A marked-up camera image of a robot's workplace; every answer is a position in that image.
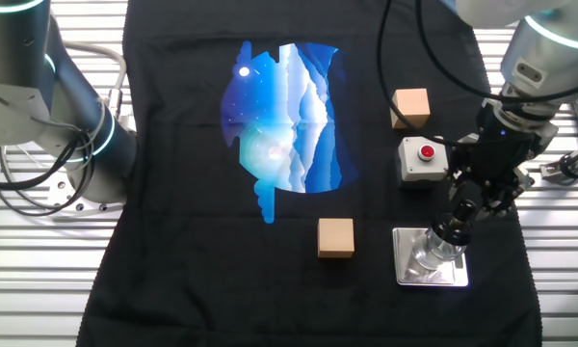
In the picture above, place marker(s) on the small silver bracket device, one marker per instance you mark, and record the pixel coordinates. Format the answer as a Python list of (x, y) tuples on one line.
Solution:
[(559, 168)]

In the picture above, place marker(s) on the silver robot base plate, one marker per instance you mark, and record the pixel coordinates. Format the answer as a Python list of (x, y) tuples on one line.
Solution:
[(60, 185)]

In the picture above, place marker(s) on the white box with red button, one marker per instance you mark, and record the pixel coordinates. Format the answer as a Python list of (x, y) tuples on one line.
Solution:
[(421, 166)]

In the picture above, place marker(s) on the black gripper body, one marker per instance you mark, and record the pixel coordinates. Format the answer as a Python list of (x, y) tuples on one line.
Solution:
[(496, 154)]

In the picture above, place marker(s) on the light wooden cube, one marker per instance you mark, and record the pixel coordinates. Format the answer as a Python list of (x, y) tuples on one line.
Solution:
[(335, 238), (410, 108)]

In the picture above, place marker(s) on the silver digital scale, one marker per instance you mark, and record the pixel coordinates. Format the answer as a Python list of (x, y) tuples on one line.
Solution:
[(404, 274)]

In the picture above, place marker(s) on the black cloth with blue print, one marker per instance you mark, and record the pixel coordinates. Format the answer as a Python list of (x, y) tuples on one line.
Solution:
[(173, 265)]

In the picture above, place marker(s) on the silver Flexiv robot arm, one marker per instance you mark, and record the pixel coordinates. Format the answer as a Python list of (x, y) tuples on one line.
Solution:
[(9, 72)]

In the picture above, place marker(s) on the clear glass jar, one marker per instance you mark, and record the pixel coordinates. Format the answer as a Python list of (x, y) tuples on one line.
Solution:
[(433, 253)]

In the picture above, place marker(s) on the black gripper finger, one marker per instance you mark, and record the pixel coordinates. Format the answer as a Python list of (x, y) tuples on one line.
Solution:
[(467, 190), (501, 200)]

